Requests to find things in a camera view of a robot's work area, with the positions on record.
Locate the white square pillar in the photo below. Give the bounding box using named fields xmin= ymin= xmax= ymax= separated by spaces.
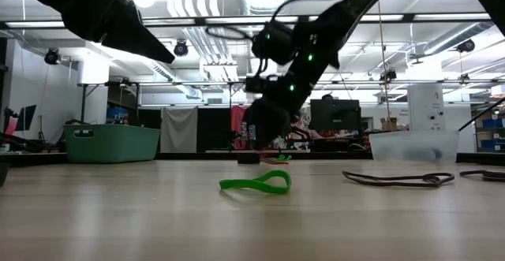
xmin=77 ymin=58 xmax=110 ymax=126

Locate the black monitor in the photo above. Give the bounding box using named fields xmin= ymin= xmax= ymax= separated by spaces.
xmin=310 ymin=99 xmax=362 ymax=138

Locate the blue distant bin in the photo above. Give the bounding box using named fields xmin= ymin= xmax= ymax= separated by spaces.
xmin=106 ymin=106 xmax=129 ymax=125

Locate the floral hanging cloth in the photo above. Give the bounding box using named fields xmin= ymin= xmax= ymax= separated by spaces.
xmin=291 ymin=105 xmax=312 ymax=151

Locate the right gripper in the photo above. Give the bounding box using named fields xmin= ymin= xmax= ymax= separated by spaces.
xmin=246 ymin=50 xmax=341 ymax=151

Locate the tan hanging rope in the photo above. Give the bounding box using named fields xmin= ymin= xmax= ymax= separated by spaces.
xmin=376 ymin=0 xmax=391 ymax=132

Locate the cardboard box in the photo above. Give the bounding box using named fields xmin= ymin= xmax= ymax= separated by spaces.
xmin=380 ymin=117 xmax=398 ymax=132

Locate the shelf with blue bins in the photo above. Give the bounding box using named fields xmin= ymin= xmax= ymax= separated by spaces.
xmin=473 ymin=106 xmax=505 ymax=154

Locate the white cylinder machine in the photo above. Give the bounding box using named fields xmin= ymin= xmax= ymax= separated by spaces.
xmin=407 ymin=82 xmax=446 ymax=132

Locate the black slanted rod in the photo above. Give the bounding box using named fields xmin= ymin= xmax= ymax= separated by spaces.
xmin=458 ymin=96 xmax=505 ymax=133

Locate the grey hanging cloth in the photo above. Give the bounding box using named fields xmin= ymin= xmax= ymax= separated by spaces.
xmin=160 ymin=106 xmax=199 ymax=154

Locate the teal plastic basket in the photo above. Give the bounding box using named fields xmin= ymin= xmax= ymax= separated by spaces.
xmin=62 ymin=123 xmax=162 ymax=164

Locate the thin dark rubber band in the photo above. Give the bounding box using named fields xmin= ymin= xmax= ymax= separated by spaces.
xmin=458 ymin=169 xmax=505 ymax=183
xmin=341 ymin=170 xmax=456 ymax=188

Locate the red hanging cloth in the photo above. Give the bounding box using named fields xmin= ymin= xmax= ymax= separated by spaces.
xmin=230 ymin=105 xmax=249 ymax=150

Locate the clear plastic bin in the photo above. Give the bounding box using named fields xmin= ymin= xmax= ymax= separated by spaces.
xmin=368 ymin=129 xmax=461 ymax=162

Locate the small tilted monitor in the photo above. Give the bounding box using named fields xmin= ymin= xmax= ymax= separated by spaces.
xmin=14 ymin=104 xmax=37 ymax=132

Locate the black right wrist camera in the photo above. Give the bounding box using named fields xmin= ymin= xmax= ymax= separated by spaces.
xmin=245 ymin=75 xmax=277 ymax=95

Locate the red rubber band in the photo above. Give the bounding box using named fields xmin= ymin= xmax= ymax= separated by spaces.
xmin=258 ymin=156 xmax=291 ymax=166

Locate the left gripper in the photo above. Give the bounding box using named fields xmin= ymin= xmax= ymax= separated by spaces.
xmin=58 ymin=0 xmax=177 ymax=65

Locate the black ceiling spotlight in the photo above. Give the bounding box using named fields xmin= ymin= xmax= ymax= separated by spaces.
xmin=456 ymin=39 xmax=477 ymax=54
xmin=43 ymin=47 xmax=60 ymax=65
xmin=173 ymin=39 xmax=189 ymax=58
xmin=380 ymin=68 xmax=398 ymax=83

